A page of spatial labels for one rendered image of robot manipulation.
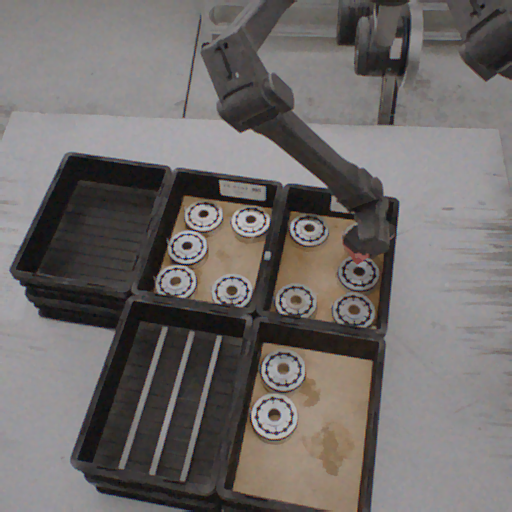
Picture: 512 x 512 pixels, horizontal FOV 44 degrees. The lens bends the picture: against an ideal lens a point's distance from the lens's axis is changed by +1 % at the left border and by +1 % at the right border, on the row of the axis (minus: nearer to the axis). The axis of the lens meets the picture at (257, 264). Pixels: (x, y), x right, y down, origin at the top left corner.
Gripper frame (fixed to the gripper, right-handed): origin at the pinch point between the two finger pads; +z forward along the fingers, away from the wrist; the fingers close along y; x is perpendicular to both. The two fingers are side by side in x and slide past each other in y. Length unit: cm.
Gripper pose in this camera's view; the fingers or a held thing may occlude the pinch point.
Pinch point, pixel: (365, 253)
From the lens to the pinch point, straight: 153.6
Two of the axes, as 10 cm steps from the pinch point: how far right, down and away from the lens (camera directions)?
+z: 0.4, 5.3, 8.4
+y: 7.5, -5.7, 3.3
